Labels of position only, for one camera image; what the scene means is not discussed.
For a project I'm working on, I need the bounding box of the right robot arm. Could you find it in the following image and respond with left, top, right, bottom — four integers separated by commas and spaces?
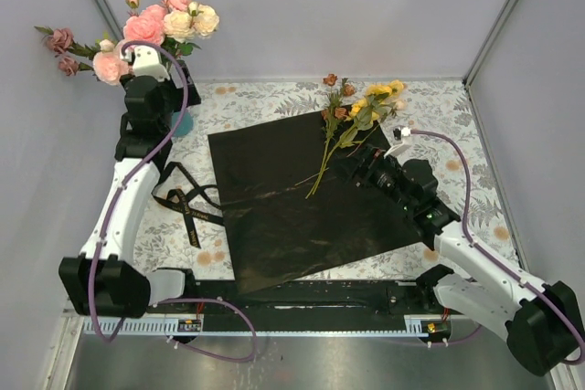
334, 146, 584, 376

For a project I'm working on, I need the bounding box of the small cream bud stem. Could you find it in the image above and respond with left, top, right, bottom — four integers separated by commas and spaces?
392, 99, 407, 111

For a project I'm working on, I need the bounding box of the floral tablecloth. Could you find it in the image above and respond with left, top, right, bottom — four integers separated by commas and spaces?
133, 80, 518, 280

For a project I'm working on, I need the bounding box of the mauve rose stem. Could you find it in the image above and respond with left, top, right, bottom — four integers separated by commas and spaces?
34, 26, 100, 77

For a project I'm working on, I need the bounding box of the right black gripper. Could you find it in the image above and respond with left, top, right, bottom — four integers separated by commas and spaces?
326, 144, 414, 213

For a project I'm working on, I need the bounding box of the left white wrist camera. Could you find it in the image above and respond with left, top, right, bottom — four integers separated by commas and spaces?
121, 45, 170, 82

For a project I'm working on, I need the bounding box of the yellow rose stem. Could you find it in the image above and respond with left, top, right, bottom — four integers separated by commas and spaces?
333, 79, 407, 150

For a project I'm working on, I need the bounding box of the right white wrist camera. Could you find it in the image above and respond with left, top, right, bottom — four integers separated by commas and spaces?
384, 126, 412, 158

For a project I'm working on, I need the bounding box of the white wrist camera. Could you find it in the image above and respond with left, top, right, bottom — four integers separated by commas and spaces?
384, 126, 412, 158
121, 45, 170, 82

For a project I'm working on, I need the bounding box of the teal cylindrical vase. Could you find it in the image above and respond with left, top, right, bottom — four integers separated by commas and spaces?
171, 111, 194, 138

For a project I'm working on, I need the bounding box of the black wrapping paper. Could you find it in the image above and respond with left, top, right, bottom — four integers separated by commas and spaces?
208, 111, 420, 293

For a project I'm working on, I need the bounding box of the rust rose stem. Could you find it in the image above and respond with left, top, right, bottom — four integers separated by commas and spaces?
306, 73, 356, 198

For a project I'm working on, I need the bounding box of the black printed ribbon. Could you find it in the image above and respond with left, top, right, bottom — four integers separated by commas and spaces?
151, 162, 224, 248

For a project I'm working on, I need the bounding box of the cream rose stem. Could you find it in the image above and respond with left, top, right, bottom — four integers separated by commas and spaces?
163, 2, 220, 56

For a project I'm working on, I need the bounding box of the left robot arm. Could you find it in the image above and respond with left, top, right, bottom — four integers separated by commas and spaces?
58, 61, 201, 318

